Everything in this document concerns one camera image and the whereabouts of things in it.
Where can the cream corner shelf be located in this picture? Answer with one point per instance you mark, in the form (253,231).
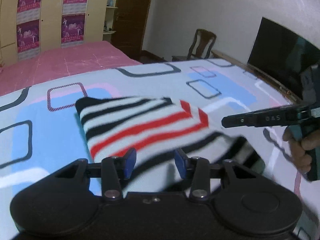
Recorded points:
(111,9)

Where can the wooden bed footboard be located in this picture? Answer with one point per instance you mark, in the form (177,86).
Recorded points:
(261,75)

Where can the cream yellow wardrobe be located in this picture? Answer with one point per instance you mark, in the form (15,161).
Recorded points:
(50,26)

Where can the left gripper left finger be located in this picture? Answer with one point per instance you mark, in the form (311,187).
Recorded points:
(113,170)

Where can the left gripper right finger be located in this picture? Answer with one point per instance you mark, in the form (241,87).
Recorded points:
(196,170)

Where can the purple poster lower right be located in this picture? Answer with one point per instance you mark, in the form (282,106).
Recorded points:
(72,28)

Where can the purple poster lower left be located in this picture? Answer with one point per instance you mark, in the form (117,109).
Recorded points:
(28,36)

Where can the striped black white red sweater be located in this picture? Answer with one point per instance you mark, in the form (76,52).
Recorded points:
(155,128)

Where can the purple poster upper left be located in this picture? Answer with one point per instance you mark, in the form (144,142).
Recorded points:
(28,10)

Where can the patterned grey bed sheet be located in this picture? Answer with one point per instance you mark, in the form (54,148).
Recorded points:
(51,187)

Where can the pink bed sheet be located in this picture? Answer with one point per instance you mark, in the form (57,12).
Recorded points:
(62,62)

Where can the black flat television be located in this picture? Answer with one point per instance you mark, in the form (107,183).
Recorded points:
(282,54)

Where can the dark wooden chair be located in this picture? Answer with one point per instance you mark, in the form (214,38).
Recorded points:
(201,46)

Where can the right hand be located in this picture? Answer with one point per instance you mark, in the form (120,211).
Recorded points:
(300,159)

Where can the dark brown door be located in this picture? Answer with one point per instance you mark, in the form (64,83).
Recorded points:
(129,25)

